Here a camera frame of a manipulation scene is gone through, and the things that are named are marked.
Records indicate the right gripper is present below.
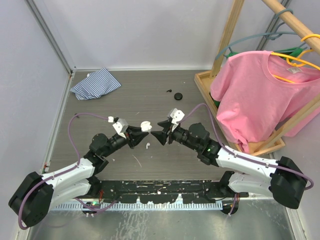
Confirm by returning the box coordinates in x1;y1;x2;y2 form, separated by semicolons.
150;119;200;152

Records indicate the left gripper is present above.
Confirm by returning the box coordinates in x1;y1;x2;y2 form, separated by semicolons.
102;125;148;158

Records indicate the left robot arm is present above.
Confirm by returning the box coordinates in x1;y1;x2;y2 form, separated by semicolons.
8;123;151;230

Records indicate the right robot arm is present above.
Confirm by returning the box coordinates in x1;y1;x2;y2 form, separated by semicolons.
151;120;307;209

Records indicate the black round charging case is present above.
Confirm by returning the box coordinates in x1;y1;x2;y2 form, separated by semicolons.
173;92;183;101

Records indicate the green garment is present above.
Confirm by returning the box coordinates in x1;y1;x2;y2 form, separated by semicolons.
213;99;221;108

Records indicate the blue striped cloth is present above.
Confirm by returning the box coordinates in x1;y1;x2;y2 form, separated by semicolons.
70;67;122;101

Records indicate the pink t-shirt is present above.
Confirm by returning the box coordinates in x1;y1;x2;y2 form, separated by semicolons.
210;51;320;153

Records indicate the grey-blue hanger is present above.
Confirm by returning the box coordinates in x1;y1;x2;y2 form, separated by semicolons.
214;8;305;60

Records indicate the green hanger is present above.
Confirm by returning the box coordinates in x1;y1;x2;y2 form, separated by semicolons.
223;47;307;59

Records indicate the yellow hanger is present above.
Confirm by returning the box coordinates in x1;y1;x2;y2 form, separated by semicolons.
271;33;320;84

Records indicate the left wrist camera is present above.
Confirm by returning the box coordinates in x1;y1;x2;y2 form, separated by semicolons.
112;118;129;138

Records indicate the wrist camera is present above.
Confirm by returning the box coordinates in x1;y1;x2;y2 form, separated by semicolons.
167;108;185;125
112;118;129;138

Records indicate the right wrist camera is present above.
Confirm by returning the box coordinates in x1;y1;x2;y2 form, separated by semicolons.
167;108;185;125

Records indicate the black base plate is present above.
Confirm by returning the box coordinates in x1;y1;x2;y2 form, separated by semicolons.
79;180;235;204

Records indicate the aluminium frame post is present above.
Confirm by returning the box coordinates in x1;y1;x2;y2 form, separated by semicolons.
24;0;77;75

